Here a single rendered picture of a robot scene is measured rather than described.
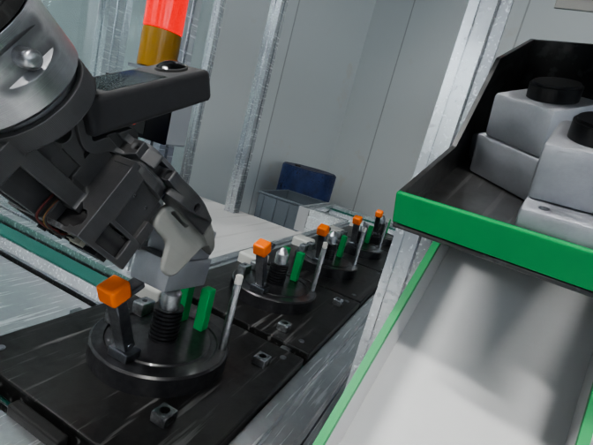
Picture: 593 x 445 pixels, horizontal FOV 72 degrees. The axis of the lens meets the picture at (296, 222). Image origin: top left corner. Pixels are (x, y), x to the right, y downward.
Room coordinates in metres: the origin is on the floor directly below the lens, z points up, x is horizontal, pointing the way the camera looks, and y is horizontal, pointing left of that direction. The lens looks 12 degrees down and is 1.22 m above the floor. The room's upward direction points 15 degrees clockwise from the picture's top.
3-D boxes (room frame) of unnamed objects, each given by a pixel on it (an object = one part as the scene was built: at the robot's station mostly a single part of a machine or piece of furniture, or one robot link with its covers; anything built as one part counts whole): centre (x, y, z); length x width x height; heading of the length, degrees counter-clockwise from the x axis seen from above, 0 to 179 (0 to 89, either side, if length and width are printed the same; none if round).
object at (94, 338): (0.38, 0.10, 0.98); 0.14 x 0.14 x 0.02
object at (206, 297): (0.42, 0.07, 1.01); 0.01 x 0.01 x 0.05; 68
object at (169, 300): (0.38, 0.10, 1.04); 0.02 x 0.02 x 0.03
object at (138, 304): (0.42, 0.14, 1.00); 0.02 x 0.01 x 0.02; 158
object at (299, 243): (0.85, -0.08, 1.01); 0.24 x 0.24 x 0.13; 68
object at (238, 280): (0.39, 0.04, 1.03); 0.01 x 0.01 x 0.08
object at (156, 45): (0.56, 0.24, 1.29); 0.05 x 0.05 x 0.05
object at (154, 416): (0.29, 0.07, 0.97); 0.02 x 0.02 x 0.01; 68
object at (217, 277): (0.62, 0.01, 1.01); 0.24 x 0.24 x 0.13; 68
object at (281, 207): (2.52, -0.09, 0.73); 0.62 x 0.42 x 0.23; 68
